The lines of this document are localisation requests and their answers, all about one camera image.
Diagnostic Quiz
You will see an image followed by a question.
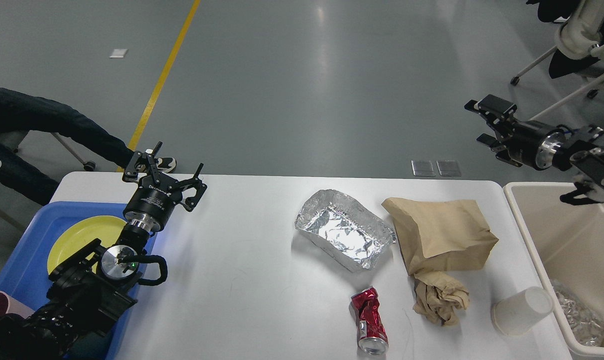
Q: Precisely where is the seated person in jeans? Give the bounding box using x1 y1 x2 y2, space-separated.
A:
0 87 177 206

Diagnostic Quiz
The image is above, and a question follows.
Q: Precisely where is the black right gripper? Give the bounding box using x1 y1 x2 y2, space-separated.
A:
464 95 566 171

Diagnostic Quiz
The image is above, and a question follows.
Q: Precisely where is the white paper cup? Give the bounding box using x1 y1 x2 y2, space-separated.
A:
491 286 553 337

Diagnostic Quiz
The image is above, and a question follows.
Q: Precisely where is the aluminium foil tray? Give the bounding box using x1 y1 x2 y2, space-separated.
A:
294 189 396 273

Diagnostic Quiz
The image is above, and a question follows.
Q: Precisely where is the grey chair under person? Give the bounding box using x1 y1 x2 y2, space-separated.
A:
0 131 96 172

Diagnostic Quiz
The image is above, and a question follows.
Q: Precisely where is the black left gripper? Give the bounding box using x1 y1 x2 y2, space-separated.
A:
123 141 208 232

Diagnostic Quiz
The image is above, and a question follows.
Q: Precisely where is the crumpled brown paper bag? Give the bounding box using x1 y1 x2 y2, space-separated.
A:
382 197 498 327

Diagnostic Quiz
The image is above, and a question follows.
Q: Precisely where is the crushed red soda can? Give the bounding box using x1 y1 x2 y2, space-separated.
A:
350 286 389 355

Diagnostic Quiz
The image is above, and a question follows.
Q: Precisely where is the beige plastic bin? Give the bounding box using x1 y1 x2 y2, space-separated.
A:
503 182 604 360

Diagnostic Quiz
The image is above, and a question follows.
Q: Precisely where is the metal floor plate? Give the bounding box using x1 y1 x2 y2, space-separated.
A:
436 160 462 177
411 160 436 177

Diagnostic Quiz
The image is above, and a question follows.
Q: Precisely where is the yellow plastic plate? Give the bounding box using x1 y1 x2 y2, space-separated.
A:
47 215 126 274

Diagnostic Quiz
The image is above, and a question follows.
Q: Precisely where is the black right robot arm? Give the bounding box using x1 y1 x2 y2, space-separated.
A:
464 95 604 206

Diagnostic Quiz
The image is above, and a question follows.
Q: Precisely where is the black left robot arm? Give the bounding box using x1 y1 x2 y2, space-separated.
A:
0 142 207 360

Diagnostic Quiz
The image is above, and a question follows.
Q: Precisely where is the crumpled foil ball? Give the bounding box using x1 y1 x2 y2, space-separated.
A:
549 279 604 347

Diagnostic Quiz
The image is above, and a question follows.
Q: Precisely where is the white office chair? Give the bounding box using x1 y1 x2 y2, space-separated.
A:
509 0 604 121

